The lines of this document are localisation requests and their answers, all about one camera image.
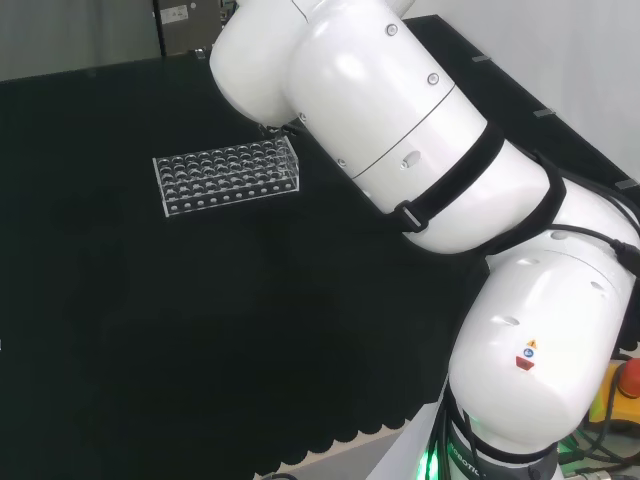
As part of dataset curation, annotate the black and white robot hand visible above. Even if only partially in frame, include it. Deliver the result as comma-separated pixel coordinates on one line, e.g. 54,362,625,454
255,122,303,138

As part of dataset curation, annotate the clear plastic test tube rack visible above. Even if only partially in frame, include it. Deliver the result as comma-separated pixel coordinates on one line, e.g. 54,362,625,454
152,137,301,219

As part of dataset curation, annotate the dark equipment cabinet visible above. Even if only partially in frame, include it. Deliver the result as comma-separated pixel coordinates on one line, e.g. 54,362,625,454
151,0,242,57

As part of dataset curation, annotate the black bench cloth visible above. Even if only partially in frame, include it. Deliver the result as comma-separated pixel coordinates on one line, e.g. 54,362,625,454
0,14,640,474

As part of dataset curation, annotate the yellow emergency stop button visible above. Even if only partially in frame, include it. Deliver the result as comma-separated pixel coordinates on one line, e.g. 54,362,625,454
588,357,640,427

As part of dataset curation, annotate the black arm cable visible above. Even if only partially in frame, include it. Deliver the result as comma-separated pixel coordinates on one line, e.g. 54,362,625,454
547,223,640,282

